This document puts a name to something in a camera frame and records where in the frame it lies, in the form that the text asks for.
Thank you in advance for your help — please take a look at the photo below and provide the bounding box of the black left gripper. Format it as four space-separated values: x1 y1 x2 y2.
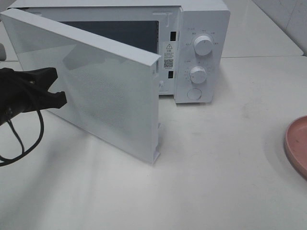
0 68 67 125

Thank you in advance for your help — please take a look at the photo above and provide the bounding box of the white microwave door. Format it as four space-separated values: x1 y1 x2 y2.
1 9 159 163

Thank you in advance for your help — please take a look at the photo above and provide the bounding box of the round door release button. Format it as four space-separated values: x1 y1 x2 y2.
187 89 202 101

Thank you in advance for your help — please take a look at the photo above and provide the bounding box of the white microwave knob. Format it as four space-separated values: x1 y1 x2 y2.
193 35 213 56
189 67 207 84

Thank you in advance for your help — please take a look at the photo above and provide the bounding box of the pink round plate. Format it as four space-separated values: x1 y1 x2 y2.
284 116 307 180

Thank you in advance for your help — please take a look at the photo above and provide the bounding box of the white microwave oven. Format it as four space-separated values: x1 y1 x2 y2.
1 0 230 104

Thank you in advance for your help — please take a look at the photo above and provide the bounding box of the black left camera cable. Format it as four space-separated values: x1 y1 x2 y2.
0 91 45 167

